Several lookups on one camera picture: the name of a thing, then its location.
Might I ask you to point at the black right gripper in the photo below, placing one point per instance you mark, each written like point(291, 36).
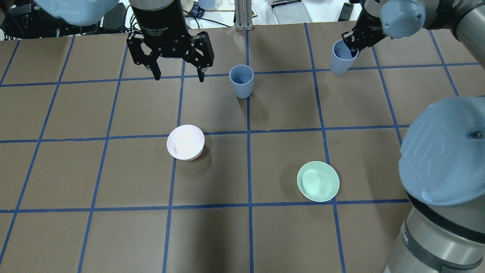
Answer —
point(368, 29)

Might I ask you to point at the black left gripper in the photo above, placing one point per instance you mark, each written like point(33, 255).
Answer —
point(159, 21)

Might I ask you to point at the blue cup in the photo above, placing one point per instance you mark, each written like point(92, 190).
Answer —
point(341, 58)
point(241, 77)

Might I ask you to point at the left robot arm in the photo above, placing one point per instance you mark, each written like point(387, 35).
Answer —
point(80, 12)

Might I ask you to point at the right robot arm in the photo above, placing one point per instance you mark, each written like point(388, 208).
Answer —
point(442, 155)

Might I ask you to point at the black power adapter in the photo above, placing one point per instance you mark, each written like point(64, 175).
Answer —
point(346, 12)

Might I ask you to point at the grey tablet tray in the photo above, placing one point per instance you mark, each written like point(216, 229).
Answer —
point(290, 12)

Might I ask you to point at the pink bowl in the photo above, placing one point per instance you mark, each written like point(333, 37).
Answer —
point(185, 142)

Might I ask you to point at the mint green bowl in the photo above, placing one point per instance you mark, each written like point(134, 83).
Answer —
point(318, 181)

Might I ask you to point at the aluminium frame post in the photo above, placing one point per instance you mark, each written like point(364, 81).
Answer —
point(243, 15)

